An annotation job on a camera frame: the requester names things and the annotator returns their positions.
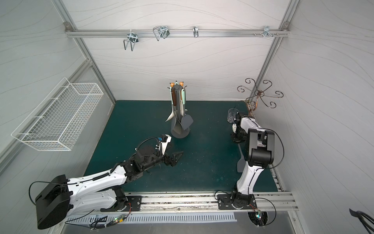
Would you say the copper mug tree stand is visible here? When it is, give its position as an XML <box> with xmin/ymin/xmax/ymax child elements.
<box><xmin>237</xmin><ymin>78</ymin><xmax>284</xmax><ymax>117</ymax></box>

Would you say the grey spatula mint handle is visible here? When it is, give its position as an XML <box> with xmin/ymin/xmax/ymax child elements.
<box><xmin>237</xmin><ymin>143</ymin><xmax>246</xmax><ymax>173</ymax></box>
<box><xmin>181</xmin><ymin>88</ymin><xmax>193</xmax><ymax>130</ymax></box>

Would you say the metal hook small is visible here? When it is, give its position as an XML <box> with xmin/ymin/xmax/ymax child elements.
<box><xmin>192</xmin><ymin>26</ymin><xmax>199</xmax><ymax>38</ymax></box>

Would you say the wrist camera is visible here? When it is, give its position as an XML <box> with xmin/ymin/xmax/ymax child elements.
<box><xmin>158</xmin><ymin>134</ymin><xmax>171</xmax><ymax>155</ymax></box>
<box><xmin>232</xmin><ymin>123</ymin><xmax>237</xmax><ymax>133</ymax></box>

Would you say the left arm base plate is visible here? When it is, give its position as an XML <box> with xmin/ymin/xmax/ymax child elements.
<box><xmin>100</xmin><ymin>196</ymin><xmax>142</xmax><ymax>212</ymax></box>

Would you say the metal hook right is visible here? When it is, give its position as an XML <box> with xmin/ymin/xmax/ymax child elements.
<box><xmin>253</xmin><ymin>26</ymin><xmax>279</xmax><ymax>38</ymax></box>

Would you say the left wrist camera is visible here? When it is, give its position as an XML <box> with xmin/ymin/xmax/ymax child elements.
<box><xmin>158</xmin><ymin>134</ymin><xmax>171</xmax><ymax>155</ymax></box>

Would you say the aluminium rail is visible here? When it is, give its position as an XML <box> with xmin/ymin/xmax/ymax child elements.
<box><xmin>67</xmin><ymin>192</ymin><xmax>299</xmax><ymax>216</ymax></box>
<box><xmin>63</xmin><ymin>22</ymin><xmax>290</xmax><ymax>39</ymax></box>

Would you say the metal hook middle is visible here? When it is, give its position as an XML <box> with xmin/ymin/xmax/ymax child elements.
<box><xmin>153</xmin><ymin>26</ymin><xmax>170</xmax><ymax>41</ymax></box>

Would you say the steel turner wood handle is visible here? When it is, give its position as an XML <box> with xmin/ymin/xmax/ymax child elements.
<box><xmin>170</xmin><ymin>82</ymin><xmax>177</xmax><ymax>107</ymax></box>

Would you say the clear drinking glass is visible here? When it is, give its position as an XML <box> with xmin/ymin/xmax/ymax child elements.
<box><xmin>227</xmin><ymin>108</ymin><xmax>239</xmax><ymax>124</ymax></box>

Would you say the white vent strip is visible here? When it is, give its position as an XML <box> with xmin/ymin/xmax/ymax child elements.
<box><xmin>66</xmin><ymin>212</ymin><xmax>237</xmax><ymax>225</ymax></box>

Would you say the grey utensil rack stand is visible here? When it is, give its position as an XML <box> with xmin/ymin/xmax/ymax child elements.
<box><xmin>170</xmin><ymin>81</ymin><xmax>190</xmax><ymax>138</ymax></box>

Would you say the black object at corner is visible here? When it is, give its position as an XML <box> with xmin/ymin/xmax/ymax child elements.
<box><xmin>349</xmin><ymin>209</ymin><xmax>374</xmax><ymax>234</ymax></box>

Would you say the green mat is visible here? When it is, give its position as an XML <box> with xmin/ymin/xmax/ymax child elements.
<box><xmin>84</xmin><ymin>100</ymin><xmax>278</xmax><ymax>193</ymax></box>

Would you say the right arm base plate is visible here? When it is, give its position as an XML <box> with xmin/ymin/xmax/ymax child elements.
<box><xmin>216</xmin><ymin>194</ymin><xmax>257</xmax><ymax>210</ymax></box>

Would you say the aluminium top rail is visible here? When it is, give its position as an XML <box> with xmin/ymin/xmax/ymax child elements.
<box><xmin>63</xmin><ymin>22</ymin><xmax>290</xmax><ymax>39</ymax></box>

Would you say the white wire basket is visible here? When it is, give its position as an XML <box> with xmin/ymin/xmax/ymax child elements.
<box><xmin>11</xmin><ymin>78</ymin><xmax>103</xmax><ymax>151</ymax></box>

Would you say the metal hook left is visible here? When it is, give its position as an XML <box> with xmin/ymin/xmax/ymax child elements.
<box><xmin>123</xmin><ymin>32</ymin><xmax>139</xmax><ymax>51</ymax></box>

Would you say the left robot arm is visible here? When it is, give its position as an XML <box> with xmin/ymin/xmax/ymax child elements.
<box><xmin>32</xmin><ymin>134</ymin><xmax>184</xmax><ymax>230</ymax></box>

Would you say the white spoon left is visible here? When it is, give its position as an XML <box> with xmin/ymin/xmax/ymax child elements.
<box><xmin>166</xmin><ymin>87</ymin><xmax>175</xmax><ymax>122</ymax></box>

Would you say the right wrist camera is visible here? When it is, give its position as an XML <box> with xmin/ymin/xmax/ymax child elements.
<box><xmin>232</xmin><ymin>123</ymin><xmax>237</xmax><ymax>133</ymax></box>

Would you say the aluminium front rail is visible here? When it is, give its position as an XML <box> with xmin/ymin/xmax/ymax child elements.
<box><xmin>67</xmin><ymin>192</ymin><xmax>299</xmax><ymax>216</ymax></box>

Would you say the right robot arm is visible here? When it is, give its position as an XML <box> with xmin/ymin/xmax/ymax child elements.
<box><xmin>228</xmin><ymin>108</ymin><xmax>278</xmax><ymax>208</ymax></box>

